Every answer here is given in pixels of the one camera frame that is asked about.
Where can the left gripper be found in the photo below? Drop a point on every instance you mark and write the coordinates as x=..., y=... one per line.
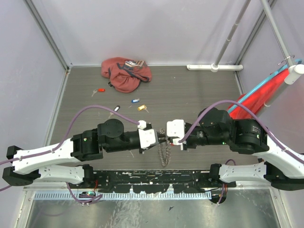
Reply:
x=160, y=136

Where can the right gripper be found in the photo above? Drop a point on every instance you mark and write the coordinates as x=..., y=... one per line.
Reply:
x=184, y=146

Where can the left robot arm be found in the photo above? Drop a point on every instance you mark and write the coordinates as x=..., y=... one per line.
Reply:
x=66, y=161

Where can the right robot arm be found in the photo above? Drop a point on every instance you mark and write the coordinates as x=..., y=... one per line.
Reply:
x=279, y=165

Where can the key with yellow tag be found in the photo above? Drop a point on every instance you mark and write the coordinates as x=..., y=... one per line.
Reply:
x=142, y=108

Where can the key with blue tag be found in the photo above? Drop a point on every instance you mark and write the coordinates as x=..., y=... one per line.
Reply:
x=135, y=101

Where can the key with black tag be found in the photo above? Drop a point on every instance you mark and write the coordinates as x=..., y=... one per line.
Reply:
x=114, y=111

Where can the red crumpled shirt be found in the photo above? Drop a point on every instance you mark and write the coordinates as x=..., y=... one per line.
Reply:
x=125, y=75

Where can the key with red tag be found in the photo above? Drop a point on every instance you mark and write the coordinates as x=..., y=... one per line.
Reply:
x=99, y=90

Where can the red cloth on hanger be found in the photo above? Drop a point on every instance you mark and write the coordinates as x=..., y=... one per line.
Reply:
x=255, y=101

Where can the white rack base bar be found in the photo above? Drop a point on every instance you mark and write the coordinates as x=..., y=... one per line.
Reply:
x=215, y=68

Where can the grey rack pole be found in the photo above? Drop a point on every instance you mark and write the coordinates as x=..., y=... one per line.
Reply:
x=232, y=31

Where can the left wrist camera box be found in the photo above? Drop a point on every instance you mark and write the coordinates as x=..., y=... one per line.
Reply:
x=148, y=138

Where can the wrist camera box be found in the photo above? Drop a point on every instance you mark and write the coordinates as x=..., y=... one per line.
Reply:
x=175, y=131
x=148, y=138

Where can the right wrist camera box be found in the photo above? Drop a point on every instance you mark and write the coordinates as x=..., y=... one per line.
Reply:
x=175, y=131

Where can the white slotted cable duct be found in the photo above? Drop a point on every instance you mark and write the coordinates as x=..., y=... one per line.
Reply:
x=169, y=195

